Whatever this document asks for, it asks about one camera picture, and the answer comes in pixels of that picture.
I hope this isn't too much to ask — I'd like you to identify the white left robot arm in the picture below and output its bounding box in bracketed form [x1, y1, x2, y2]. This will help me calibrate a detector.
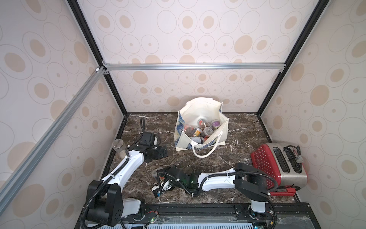
[79, 117, 168, 229]

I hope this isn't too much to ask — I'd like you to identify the clear plastic jar by wall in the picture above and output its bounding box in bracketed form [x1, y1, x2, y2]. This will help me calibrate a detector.
[112, 139, 129, 159]

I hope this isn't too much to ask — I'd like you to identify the purple label seed jar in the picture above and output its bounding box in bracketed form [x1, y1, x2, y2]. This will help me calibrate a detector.
[190, 137, 205, 144]

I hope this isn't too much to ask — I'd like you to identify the silver aluminium bar left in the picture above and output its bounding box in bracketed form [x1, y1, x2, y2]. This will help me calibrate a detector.
[1, 66, 106, 214]

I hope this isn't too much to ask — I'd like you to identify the red lid seed jar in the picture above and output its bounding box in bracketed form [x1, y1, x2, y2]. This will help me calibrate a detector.
[184, 125, 195, 137]

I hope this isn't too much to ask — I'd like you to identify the black corner frame post right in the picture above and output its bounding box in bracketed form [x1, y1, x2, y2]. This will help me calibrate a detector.
[256, 0, 331, 116]

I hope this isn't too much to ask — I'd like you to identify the silver aluminium crossbar back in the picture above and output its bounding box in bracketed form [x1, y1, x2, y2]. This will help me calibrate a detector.
[105, 63, 286, 71]

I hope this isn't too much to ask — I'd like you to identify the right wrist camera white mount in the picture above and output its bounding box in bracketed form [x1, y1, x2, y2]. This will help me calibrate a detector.
[152, 179, 172, 198]

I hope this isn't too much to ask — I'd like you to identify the black corner frame post left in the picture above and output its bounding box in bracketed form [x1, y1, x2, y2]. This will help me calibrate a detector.
[67, 0, 128, 116]

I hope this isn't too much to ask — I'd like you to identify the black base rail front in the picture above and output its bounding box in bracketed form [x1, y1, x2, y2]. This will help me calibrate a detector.
[74, 202, 322, 229]

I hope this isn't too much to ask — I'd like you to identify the cream canvas starry night bag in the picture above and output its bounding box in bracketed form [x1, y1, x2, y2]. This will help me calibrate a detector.
[174, 97, 229, 158]

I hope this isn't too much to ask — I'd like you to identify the red and steel toaster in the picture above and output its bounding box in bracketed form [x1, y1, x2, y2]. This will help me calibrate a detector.
[251, 143, 308, 196]

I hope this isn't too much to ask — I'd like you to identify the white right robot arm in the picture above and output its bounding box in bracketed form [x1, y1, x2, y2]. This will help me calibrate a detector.
[152, 163, 278, 220]

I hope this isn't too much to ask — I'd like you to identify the black corner frame post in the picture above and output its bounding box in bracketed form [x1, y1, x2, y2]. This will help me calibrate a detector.
[67, 0, 128, 116]
[256, 0, 331, 116]

